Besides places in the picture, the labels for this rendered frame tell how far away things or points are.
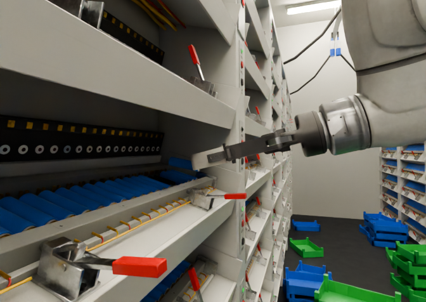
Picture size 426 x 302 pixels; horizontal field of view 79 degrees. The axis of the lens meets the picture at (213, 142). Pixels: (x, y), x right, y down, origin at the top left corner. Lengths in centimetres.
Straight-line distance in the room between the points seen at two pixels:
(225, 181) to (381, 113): 33
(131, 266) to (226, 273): 48
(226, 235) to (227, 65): 39
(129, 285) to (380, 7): 42
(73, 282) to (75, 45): 16
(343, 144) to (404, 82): 11
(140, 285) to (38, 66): 20
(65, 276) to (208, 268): 45
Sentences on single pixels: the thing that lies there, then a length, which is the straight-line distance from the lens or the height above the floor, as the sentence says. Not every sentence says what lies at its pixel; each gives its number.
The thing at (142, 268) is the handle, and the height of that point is 93.
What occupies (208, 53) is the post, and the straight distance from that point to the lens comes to 65.
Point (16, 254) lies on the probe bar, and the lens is 24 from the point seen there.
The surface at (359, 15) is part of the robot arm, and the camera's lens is 45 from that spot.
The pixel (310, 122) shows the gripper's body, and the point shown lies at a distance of 44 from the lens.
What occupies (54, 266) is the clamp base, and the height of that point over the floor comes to 92.
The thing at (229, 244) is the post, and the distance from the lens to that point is 63.
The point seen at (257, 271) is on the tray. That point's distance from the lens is 116.
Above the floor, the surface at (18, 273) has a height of 92.
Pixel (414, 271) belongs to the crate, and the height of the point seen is 18.
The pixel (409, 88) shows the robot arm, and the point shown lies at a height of 108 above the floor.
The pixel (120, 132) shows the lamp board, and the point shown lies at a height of 103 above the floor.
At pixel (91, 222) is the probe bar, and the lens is 28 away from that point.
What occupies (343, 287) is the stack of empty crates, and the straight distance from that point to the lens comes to 151.
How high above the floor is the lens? 100
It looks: 1 degrees up
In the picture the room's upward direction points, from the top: straight up
